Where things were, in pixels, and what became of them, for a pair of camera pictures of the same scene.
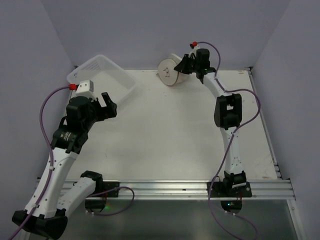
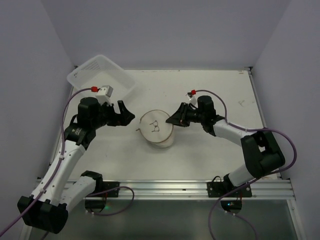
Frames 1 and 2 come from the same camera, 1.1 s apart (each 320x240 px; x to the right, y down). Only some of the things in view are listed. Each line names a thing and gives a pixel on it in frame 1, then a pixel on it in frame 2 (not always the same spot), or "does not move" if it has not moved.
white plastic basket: (107, 77) does not move
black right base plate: (224, 189) does not move
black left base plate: (108, 185) does not move
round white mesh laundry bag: (166, 71) -> (154, 128)
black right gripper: (189, 65) -> (186, 116)
